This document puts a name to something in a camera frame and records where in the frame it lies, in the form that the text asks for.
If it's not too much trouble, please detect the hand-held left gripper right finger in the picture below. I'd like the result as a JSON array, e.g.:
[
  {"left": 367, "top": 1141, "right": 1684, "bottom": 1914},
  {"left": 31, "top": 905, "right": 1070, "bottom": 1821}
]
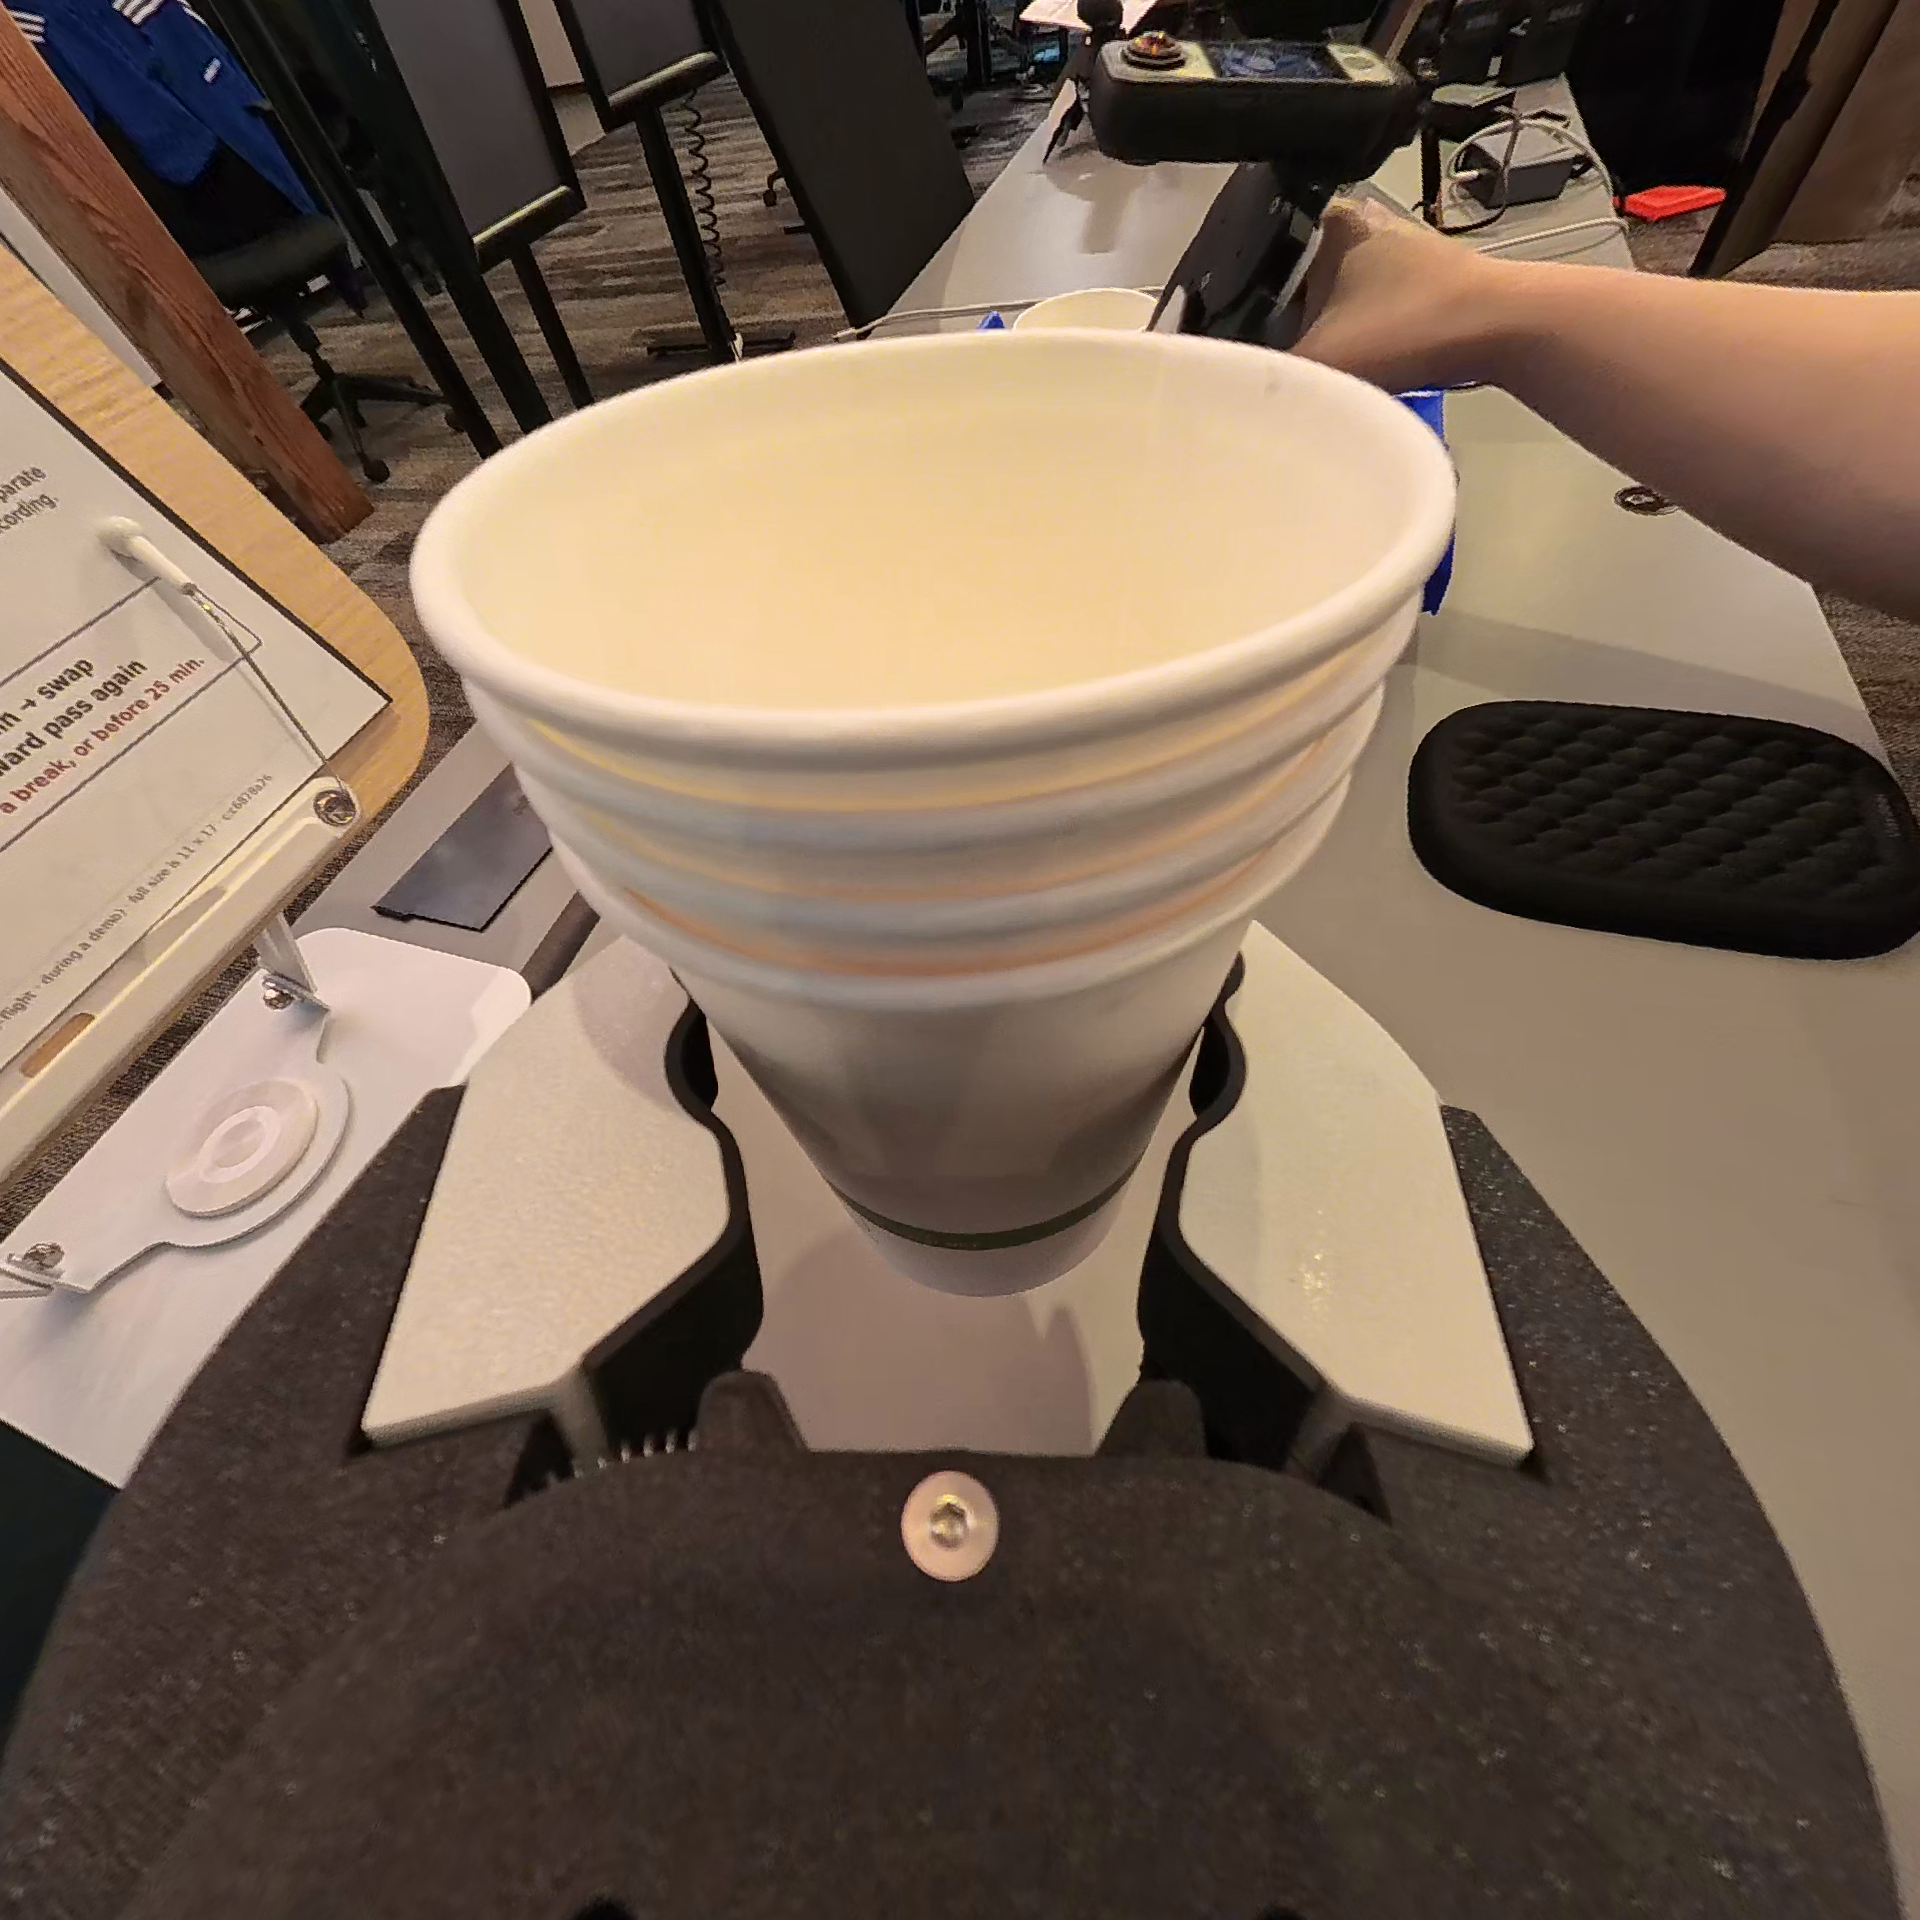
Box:
[{"left": 1140, "top": 920, "right": 1539, "bottom": 1470}]

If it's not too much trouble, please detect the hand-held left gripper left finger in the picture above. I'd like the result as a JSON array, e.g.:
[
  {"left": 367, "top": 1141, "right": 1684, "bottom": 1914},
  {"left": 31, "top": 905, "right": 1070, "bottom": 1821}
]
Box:
[{"left": 358, "top": 941, "right": 762, "bottom": 1453}]

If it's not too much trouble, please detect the white paper cup green stripe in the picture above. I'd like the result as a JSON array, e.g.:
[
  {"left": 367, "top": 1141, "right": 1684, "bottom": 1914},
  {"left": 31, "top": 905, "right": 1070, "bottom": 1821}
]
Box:
[
  {"left": 465, "top": 600, "right": 1422, "bottom": 857},
  {"left": 577, "top": 809, "right": 1346, "bottom": 1298},
  {"left": 1012, "top": 288, "right": 1167, "bottom": 336},
  {"left": 410, "top": 329, "right": 1461, "bottom": 763},
  {"left": 517, "top": 704, "right": 1385, "bottom": 944}
]

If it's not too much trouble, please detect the blue plastic bin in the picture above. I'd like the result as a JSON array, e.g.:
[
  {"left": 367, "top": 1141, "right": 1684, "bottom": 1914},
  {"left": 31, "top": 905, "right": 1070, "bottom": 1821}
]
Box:
[{"left": 977, "top": 307, "right": 1463, "bottom": 619}]

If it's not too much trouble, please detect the person's right forearm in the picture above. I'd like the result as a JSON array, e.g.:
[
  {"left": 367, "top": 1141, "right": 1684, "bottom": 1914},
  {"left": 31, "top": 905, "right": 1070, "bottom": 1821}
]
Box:
[{"left": 1477, "top": 246, "right": 1920, "bottom": 626}]

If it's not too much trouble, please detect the person's right hand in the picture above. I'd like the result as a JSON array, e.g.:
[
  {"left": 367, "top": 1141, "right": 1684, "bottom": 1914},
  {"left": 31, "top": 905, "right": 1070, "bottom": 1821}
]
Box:
[{"left": 1289, "top": 200, "right": 1503, "bottom": 394}]

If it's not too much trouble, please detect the grey power adapter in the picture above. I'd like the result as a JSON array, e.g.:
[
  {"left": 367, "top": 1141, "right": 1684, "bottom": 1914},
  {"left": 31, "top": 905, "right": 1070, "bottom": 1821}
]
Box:
[{"left": 1444, "top": 113, "right": 1602, "bottom": 214}]

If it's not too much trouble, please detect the black desk strip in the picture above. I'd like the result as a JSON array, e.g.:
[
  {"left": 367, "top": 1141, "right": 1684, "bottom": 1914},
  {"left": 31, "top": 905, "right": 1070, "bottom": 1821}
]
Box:
[{"left": 374, "top": 779, "right": 561, "bottom": 934}]

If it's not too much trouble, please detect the black high-back chair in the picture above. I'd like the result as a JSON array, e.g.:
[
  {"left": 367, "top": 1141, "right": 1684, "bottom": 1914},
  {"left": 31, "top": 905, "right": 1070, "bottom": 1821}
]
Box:
[{"left": 703, "top": 0, "right": 980, "bottom": 336}]

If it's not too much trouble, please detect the black quilted wrist pad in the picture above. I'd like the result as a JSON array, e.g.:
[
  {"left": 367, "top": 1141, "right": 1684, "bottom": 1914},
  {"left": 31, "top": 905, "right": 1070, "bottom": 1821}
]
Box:
[{"left": 1409, "top": 698, "right": 1920, "bottom": 962}]

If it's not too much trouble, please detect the black framed board stand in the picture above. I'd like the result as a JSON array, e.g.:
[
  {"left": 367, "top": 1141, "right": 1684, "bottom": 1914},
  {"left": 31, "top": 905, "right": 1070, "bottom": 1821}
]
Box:
[
  {"left": 551, "top": 0, "right": 755, "bottom": 366},
  {"left": 358, "top": 0, "right": 596, "bottom": 461}
]

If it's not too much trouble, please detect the tan jacket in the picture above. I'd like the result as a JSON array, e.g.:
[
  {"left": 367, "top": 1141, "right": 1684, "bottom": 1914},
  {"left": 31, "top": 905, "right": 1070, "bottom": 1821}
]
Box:
[{"left": 1695, "top": 0, "right": 1920, "bottom": 280}]

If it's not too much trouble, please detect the printed instruction sheet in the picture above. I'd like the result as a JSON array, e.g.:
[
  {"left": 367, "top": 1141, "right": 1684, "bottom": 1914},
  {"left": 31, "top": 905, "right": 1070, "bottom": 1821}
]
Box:
[{"left": 0, "top": 360, "right": 395, "bottom": 1085}]

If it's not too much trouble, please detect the black office chair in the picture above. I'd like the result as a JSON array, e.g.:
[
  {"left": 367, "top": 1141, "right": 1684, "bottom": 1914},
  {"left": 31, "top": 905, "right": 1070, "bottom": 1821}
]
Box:
[{"left": 195, "top": 210, "right": 454, "bottom": 484}]

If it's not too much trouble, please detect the blue jacket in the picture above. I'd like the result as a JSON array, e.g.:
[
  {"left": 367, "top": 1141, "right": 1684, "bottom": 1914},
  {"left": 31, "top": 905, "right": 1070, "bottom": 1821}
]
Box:
[{"left": 46, "top": 0, "right": 326, "bottom": 222}]

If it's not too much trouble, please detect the wooden post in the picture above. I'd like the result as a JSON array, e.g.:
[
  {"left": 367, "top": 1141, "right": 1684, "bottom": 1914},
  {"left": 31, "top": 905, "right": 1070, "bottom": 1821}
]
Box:
[{"left": 0, "top": 16, "right": 377, "bottom": 548}]

